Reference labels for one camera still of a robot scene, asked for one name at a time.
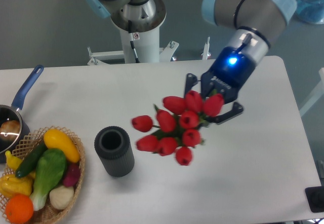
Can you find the dark grey ribbed vase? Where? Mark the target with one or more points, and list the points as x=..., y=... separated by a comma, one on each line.
x=113, y=147

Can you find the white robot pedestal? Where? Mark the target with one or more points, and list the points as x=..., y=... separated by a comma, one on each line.
x=139, y=29

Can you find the green bok choy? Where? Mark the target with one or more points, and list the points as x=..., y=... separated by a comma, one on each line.
x=49, y=171

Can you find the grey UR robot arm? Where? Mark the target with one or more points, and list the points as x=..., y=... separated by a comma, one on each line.
x=257, y=24

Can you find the purple red radish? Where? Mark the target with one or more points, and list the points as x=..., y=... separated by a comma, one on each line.
x=72, y=175

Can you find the bread roll in pan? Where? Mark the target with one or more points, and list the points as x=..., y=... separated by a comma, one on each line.
x=10, y=130

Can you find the yellow squash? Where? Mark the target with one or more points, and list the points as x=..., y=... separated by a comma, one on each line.
x=54, y=138

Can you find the yellow bumpy gourd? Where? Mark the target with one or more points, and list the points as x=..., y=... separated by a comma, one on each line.
x=11, y=185

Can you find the white metal base frame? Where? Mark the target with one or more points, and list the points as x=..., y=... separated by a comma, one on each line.
x=106, y=55

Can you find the white garlic bulb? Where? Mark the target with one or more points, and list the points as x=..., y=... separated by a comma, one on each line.
x=61, y=196

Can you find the yellow banana pepper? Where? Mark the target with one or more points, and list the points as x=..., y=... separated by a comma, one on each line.
x=12, y=162

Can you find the dark green cucumber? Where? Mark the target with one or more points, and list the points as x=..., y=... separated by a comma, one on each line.
x=30, y=161

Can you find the black device at table edge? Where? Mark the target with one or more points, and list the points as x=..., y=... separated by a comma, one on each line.
x=315, y=198

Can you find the orange fruit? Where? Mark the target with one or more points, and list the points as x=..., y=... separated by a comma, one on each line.
x=19, y=209

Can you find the white frame at right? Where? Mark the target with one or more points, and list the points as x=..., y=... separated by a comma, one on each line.
x=313, y=97

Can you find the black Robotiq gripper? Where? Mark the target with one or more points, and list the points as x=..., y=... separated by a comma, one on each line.
x=227, y=75

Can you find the blue handled saucepan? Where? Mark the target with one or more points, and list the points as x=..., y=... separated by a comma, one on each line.
x=12, y=112

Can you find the blue plastic bag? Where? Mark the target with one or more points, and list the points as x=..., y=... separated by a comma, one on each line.
x=310, y=11

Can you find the woven wicker basket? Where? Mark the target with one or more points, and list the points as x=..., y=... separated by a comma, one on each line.
x=49, y=214

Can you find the red tulip bouquet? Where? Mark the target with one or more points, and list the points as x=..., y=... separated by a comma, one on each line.
x=178, y=125

